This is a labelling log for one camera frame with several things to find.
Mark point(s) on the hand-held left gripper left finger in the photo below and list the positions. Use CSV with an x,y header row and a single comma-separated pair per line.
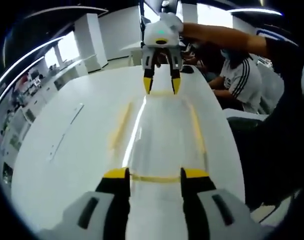
x,y
91,215

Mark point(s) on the black computer mouse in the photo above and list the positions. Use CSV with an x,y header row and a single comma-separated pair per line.
x,y
188,69

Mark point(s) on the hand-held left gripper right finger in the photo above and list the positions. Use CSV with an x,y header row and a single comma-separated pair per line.
x,y
211,215

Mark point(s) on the yellowish plastic latch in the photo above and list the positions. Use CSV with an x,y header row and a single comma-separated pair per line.
x,y
154,178

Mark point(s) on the long white ceiling light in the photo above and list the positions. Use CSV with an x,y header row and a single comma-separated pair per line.
x,y
254,11

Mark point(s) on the row of white desks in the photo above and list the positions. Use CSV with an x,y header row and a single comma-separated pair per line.
x,y
29,112

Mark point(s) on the person's right hand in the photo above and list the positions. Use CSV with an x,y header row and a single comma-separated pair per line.
x,y
175,21

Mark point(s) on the white ceiling light strip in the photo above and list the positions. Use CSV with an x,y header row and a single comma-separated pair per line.
x,y
21,65

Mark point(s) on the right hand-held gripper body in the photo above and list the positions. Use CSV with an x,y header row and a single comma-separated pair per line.
x,y
151,35

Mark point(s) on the white side table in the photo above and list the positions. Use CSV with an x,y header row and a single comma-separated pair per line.
x,y
133,52

